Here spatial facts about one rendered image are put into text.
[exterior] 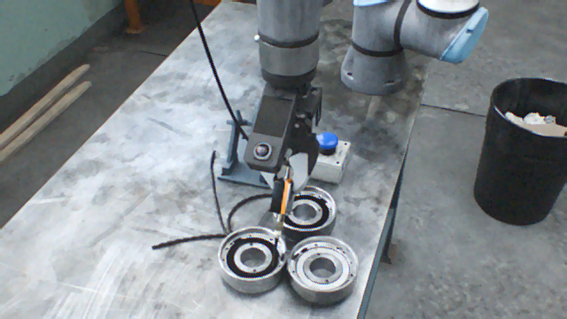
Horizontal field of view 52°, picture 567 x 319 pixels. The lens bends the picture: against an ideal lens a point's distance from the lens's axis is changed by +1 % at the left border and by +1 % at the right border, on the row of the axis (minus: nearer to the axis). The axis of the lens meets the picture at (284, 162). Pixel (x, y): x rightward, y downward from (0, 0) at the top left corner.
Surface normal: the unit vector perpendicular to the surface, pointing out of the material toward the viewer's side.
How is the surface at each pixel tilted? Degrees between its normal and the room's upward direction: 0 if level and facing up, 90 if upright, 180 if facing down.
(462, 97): 0
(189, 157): 0
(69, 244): 0
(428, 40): 97
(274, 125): 31
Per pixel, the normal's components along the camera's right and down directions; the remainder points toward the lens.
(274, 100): -0.15, -0.32
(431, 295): 0.00, -0.76
